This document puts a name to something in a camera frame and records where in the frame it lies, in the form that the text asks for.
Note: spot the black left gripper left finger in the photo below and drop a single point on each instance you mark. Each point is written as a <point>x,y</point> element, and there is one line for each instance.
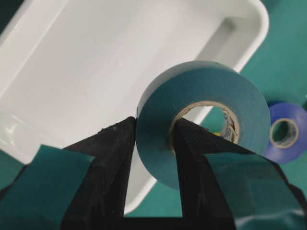
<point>80,187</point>

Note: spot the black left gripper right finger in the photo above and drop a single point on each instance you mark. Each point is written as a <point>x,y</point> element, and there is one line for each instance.
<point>224,186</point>

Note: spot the blue tape roll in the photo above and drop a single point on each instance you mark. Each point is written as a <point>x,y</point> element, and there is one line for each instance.
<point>288,132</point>

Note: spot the white plastic tray case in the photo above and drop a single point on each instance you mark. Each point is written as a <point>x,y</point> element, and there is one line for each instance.
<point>71,67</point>

